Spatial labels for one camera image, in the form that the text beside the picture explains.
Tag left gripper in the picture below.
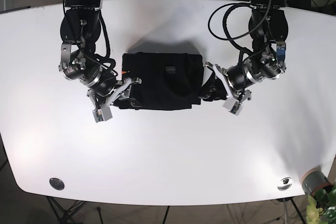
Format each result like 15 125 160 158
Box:
198 46 286 115

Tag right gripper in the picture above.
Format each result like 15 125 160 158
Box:
59 43 142 123

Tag grey plant pot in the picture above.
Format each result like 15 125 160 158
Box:
301 168 333 196

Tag silver table grommet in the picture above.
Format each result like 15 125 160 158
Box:
49 177 65 190
277 177 293 191

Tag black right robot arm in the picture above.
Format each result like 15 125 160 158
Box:
58 0 142 122

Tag green potted plant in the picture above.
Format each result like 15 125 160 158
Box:
306 184 335 224

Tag right silver table grommet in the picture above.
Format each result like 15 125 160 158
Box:
277 177 293 191

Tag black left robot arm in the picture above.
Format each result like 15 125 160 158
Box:
199 0 289 115

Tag left silver table grommet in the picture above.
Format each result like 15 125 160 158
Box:
49 177 65 190

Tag black T-shirt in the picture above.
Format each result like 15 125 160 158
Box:
114 52 204 111

